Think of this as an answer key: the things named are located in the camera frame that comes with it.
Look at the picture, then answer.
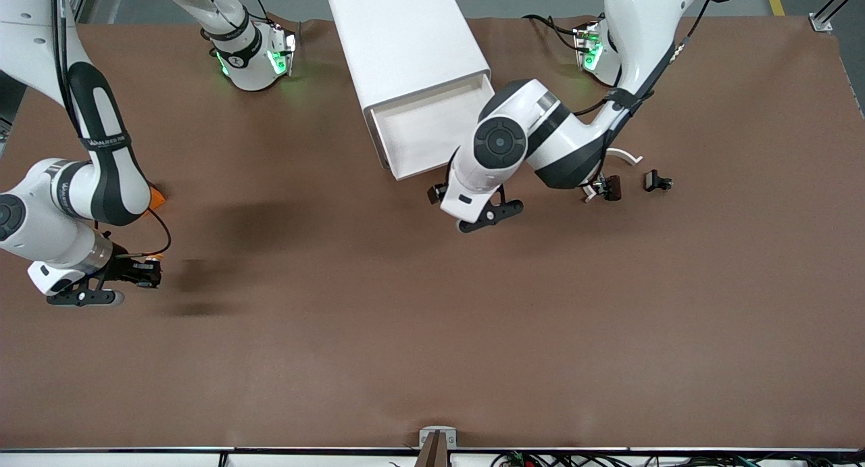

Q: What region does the white drawer tray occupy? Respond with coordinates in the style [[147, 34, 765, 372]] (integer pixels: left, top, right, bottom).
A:
[[370, 73, 496, 182]]

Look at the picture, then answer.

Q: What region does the white drawer cabinet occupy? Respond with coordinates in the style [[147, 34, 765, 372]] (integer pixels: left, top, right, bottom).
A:
[[326, 0, 493, 172]]

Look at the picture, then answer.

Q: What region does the white curved plastic piece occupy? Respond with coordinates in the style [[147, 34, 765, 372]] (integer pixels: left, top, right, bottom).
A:
[[581, 147, 645, 204]]

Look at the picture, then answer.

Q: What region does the brown table mat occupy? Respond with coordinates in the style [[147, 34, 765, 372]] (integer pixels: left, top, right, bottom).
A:
[[0, 16, 865, 451]]

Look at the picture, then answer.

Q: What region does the black right camera cable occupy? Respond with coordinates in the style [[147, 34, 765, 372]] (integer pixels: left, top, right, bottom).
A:
[[125, 207, 173, 260]]

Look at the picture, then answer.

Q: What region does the grey metal bracket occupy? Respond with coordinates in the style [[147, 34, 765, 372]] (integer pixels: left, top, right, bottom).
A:
[[418, 426, 458, 449]]

